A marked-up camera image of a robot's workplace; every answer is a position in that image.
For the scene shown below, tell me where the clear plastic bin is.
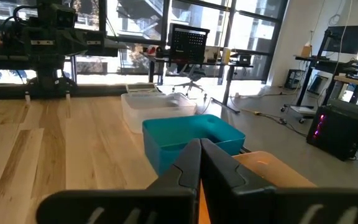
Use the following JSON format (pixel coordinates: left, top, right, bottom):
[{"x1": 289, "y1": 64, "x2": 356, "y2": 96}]
[{"x1": 121, "y1": 92, "x2": 198, "y2": 134}]

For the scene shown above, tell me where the orange plastic bin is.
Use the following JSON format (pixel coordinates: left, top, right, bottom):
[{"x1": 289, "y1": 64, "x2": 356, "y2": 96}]
[{"x1": 197, "y1": 151, "x2": 316, "y2": 224}]

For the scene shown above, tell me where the orange extension cable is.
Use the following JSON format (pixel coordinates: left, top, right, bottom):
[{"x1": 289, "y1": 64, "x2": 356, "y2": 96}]
[{"x1": 230, "y1": 104, "x2": 262, "y2": 116}]

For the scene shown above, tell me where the white desk calculator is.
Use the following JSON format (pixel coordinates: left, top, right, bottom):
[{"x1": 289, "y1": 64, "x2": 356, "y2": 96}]
[{"x1": 125, "y1": 82, "x2": 160, "y2": 94}]

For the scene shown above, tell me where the black floor cable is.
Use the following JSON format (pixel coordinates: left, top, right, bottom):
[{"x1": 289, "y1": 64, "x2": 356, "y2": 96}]
[{"x1": 259, "y1": 113, "x2": 307, "y2": 138}]

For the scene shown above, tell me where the black wheeled stand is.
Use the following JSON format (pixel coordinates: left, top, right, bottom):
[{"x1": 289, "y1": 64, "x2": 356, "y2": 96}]
[{"x1": 280, "y1": 104, "x2": 316, "y2": 124}]

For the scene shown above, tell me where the black computer tower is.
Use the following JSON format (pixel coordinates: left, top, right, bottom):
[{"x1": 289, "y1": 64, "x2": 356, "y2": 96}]
[{"x1": 306, "y1": 105, "x2": 358, "y2": 162}]

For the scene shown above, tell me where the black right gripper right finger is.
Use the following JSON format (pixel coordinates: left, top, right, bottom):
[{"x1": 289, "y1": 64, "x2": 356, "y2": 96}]
[{"x1": 201, "y1": 139, "x2": 358, "y2": 224}]

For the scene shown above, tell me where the black computer monitor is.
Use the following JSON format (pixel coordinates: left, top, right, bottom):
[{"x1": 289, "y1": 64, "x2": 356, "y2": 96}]
[{"x1": 323, "y1": 25, "x2": 358, "y2": 55}]

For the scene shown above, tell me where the black aluminium table frame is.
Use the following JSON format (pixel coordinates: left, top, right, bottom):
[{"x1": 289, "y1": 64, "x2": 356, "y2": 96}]
[{"x1": 0, "y1": 83, "x2": 129, "y2": 101}]

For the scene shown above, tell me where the blue plastic bin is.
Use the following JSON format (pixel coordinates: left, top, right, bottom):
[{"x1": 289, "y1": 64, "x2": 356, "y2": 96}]
[{"x1": 142, "y1": 114, "x2": 247, "y2": 177}]

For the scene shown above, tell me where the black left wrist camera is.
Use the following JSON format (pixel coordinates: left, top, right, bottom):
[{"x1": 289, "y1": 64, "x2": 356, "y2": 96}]
[{"x1": 55, "y1": 7, "x2": 76, "y2": 29}]

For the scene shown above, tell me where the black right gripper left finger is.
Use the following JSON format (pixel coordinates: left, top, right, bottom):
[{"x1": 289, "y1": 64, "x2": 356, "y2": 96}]
[{"x1": 35, "y1": 139, "x2": 202, "y2": 224}]

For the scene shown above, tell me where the wooden top desk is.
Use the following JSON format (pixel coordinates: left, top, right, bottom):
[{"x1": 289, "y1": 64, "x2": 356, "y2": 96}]
[{"x1": 293, "y1": 54, "x2": 358, "y2": 108}]

